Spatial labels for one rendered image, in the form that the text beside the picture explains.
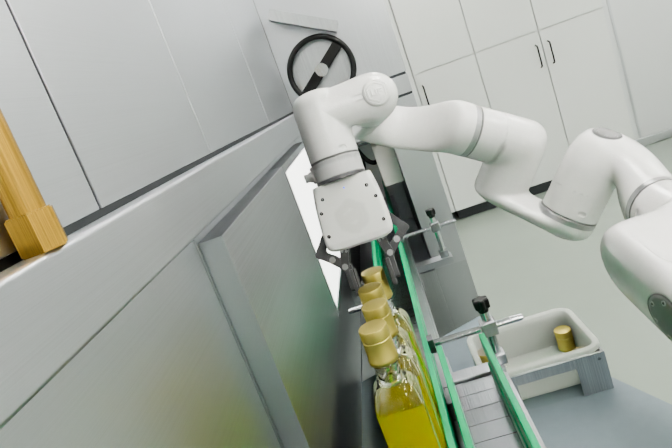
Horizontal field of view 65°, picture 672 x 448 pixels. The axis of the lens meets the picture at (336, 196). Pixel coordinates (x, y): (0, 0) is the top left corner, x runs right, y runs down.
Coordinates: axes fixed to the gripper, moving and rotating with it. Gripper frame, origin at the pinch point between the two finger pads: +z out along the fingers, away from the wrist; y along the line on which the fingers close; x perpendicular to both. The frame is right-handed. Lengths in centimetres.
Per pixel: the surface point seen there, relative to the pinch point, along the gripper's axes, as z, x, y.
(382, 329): 4.1, -18.3, 0.7
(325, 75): -55, 82, -2
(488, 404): 25.6, 9.7, 10.1
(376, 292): 1.4, -7.2, 0.3
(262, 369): 4.5, -18.1, -14.0
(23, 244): -13, -50, -14
